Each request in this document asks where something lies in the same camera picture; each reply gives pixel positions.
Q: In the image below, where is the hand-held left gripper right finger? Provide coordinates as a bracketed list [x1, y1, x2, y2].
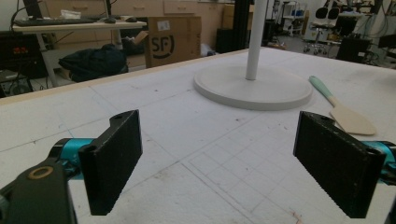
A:
[292, 110, 396, 219]

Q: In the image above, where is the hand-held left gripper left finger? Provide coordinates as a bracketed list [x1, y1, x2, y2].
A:
[49, 109, 144, 217]

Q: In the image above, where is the wooden spatula with green handle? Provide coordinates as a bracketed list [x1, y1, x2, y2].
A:
[308, 75, 377, 136]

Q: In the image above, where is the dark bag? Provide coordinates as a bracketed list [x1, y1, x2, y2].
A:
[58, 43, 129, 83]

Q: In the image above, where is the white round stand with pole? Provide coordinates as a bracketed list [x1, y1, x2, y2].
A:
[192, 0, 314, 112]

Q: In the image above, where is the black cabinet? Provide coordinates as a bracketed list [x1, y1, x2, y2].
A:
[335, 35, 373, 63]

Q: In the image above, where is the white desk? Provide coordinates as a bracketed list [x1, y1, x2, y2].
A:
[12, 19, 148, 88]

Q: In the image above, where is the brown cardboard box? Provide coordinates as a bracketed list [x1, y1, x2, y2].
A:
[134, 15, 203, 69]

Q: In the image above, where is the black electronic device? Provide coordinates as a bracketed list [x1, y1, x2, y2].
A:
[0, 30, 48, 79]

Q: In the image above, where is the black keyboard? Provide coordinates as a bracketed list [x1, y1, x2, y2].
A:
[13, 18, 98, 27]

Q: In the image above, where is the black metal post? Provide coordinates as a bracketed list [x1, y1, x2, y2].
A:
[233, 0, 252, 54]

